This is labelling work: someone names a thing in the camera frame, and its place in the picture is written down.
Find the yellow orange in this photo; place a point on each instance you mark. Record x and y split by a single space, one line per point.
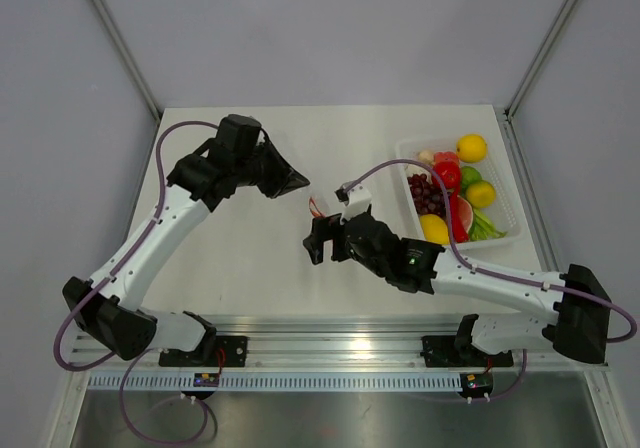
471 148
480 194

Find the white slotted cable duct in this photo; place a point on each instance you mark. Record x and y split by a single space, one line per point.
438 382

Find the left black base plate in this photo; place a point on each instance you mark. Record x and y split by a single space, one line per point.
224 351

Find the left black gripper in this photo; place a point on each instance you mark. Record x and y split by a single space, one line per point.
279 185

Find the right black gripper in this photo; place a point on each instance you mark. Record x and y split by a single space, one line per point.
324 229

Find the white plastic basket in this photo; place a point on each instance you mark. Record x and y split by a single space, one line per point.
502 212

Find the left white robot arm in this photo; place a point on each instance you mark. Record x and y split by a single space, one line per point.
108 305

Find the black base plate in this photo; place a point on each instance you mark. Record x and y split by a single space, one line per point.
439 351
224 351

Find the green lime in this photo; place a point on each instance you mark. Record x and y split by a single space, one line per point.
469 175

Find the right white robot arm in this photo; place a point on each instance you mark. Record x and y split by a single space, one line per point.
567 312

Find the yellow orange top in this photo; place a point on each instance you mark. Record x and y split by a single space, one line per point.
471 148

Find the clear zip top bag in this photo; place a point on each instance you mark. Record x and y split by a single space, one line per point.
314 209

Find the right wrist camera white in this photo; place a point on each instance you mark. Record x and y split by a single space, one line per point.
356 201

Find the purple grape bunch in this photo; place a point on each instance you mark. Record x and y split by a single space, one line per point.
428 198

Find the white garlic bulb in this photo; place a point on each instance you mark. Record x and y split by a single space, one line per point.
426 157

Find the yellow lemon front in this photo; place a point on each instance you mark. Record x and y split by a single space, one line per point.
435 229

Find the red tomato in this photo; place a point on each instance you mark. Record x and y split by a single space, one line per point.
449 173

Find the green onion stalk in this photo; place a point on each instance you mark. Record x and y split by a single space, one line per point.
483 228

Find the aluminium mounting rail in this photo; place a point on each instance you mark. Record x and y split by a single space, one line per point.
343 344

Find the red yellow peach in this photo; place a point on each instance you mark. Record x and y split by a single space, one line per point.
446 156

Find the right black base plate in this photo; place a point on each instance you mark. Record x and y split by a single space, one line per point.
439 351

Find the watermelon slice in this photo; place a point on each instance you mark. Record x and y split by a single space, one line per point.
462 212

